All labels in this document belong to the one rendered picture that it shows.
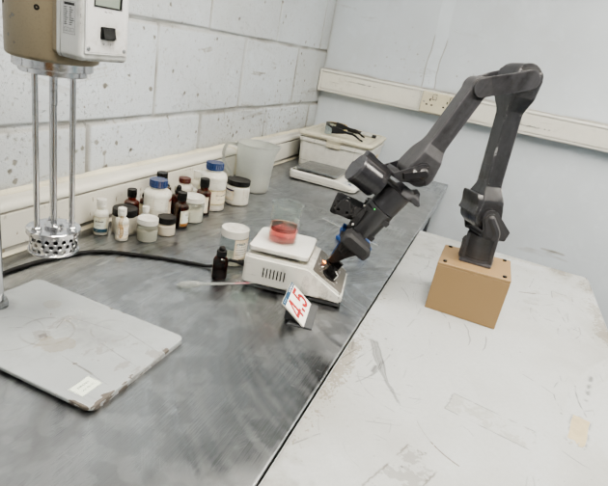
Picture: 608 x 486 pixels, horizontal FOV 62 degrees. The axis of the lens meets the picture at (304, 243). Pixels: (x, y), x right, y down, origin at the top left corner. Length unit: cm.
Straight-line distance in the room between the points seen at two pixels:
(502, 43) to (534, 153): 46
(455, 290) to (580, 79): 142
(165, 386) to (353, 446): 26
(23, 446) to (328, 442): 35
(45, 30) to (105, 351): 42
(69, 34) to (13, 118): 47
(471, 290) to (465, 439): 38
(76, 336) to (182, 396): 20
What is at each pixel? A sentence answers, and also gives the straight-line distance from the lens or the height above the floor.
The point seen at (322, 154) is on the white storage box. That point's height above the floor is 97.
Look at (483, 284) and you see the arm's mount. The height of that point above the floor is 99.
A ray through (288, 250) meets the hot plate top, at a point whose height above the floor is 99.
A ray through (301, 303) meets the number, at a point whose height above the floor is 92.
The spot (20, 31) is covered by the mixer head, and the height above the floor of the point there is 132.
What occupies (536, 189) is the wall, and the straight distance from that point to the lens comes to 236.
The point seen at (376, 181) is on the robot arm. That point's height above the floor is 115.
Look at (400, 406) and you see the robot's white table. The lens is 79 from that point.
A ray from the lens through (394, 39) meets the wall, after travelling 238.
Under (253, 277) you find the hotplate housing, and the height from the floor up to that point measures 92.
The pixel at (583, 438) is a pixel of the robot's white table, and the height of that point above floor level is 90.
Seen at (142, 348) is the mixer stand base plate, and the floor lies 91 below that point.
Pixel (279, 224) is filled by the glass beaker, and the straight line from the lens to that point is 98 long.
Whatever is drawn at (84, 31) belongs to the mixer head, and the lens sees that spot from 63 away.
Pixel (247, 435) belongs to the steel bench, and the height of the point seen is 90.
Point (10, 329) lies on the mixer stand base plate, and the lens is 85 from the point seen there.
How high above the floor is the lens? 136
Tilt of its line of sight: 21 degrees down
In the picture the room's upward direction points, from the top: 11 degrees clockwise
